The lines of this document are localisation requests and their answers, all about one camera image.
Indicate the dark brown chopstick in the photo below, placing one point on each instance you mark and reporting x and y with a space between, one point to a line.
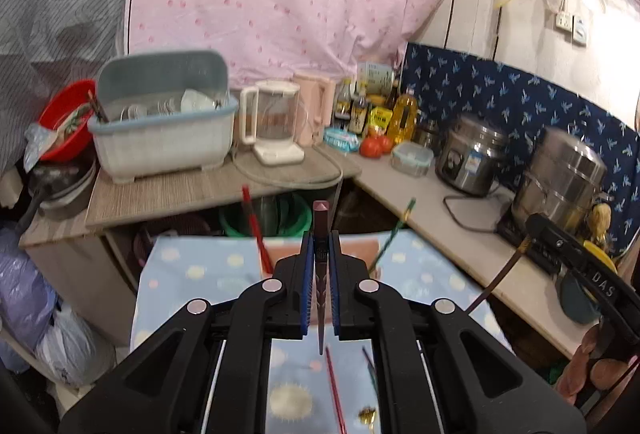
506 268

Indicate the purple plastic bag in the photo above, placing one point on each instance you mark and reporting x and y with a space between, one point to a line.
28 302

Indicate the blue patterned backsplash cloth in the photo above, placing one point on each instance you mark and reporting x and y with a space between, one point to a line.
522 105

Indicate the steel rice cooker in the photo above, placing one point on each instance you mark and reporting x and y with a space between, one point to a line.
472 155

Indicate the clear food container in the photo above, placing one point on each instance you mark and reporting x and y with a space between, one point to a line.
411 159

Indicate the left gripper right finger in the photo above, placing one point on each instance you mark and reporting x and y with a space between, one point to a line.
335 266

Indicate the blue planet print tablecloth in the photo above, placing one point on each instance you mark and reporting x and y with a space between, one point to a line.
299 397

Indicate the white carton box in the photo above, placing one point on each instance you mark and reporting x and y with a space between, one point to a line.
375 79

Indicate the green plastic bucket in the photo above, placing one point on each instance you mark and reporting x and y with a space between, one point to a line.
280 216

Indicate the green chopstick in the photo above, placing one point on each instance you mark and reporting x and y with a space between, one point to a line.
371 369

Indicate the clear glass kettle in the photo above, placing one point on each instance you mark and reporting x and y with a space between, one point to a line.
267 121

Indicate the blue tissue packet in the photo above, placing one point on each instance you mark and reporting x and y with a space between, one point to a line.
341 140

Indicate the dark green bowl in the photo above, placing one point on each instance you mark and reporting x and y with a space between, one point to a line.
574 301

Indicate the red tomato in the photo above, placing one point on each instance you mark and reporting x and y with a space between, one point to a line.
387 144
371 148

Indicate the red plastic basin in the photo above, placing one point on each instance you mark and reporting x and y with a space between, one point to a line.
66 115

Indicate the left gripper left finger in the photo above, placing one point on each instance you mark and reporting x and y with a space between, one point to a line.
307 255

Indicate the maroon chopstick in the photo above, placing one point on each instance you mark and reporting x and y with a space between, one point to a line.
321 232

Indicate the white plastic bag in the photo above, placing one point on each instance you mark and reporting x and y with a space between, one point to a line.
72 351

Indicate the yellow cooking oil bottle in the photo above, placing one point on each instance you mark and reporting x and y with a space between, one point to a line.
404 117

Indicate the yellow seasoning packet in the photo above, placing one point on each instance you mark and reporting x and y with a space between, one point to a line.
379 120

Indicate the grey striped cloth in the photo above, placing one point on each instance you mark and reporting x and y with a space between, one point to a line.
46 45

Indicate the pink electric kettle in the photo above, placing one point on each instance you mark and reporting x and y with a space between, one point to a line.
315 106

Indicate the large steel steamer pot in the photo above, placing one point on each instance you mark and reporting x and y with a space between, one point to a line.
561 181

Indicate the gold flower spoon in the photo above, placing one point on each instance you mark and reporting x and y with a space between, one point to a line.
367 417

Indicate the green chopstick single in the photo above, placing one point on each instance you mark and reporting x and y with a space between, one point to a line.
400 224

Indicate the red chopstick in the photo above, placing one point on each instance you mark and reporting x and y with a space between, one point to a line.
252 221
339 414

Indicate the grey dish drainer box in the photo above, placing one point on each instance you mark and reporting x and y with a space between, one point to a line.
164 112

